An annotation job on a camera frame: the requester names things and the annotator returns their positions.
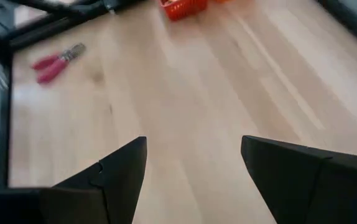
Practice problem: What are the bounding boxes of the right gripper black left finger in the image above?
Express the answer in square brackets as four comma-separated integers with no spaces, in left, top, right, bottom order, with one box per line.
[0,136,147,224]

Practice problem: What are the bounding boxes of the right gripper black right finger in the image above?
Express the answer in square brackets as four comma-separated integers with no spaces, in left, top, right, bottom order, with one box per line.
[241,135,357,224]

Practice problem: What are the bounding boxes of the pink-handled pliers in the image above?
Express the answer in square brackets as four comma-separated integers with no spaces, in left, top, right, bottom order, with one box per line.
[30,42,87,85]

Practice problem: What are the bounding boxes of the red plastic basket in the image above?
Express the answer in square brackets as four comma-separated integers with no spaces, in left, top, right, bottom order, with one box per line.
[158,0,209,22]

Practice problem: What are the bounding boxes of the black table frame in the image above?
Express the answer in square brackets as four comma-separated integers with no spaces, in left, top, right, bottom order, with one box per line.
[0,0,357,187]

